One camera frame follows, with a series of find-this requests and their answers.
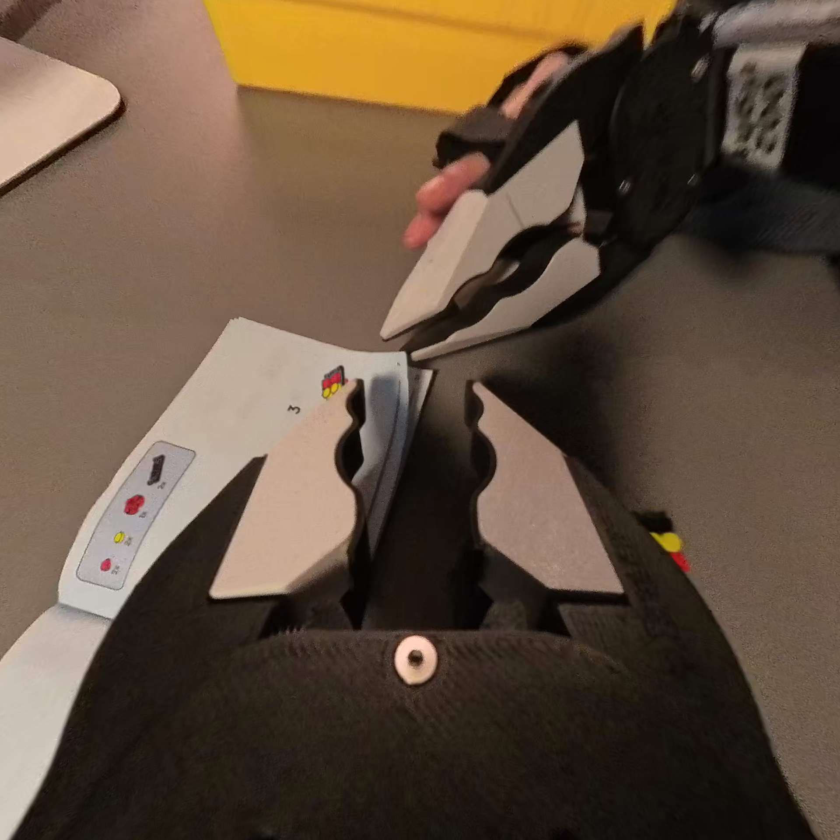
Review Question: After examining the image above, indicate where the person's right hand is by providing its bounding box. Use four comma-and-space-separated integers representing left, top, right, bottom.
403, 46, 588, 250

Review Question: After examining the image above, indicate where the black yellow red lego model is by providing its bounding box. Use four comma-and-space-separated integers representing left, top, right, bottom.
640, 511, 694, 573

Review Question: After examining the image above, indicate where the yellow plastic bin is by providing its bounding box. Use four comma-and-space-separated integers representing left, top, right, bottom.
202, 0, 678, 116

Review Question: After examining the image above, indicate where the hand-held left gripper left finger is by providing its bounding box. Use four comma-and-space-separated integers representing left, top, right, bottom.
209, 379, 366, 600

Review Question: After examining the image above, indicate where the white flat base plate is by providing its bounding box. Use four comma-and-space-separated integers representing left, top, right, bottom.
0, 36, 126, 196

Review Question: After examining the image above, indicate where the person's right forearm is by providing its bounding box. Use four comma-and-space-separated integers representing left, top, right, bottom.
689, 167, 840, 263

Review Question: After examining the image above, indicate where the white instruction booklet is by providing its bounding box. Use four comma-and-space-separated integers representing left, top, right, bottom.
0, 317, 435, 837

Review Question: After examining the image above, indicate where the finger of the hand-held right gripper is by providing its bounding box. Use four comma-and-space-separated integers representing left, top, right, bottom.
410, 236, 602, 363
379, 121, 586, 342

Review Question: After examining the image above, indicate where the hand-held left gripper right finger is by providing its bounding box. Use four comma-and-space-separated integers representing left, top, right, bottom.
463, 381, 626, 595

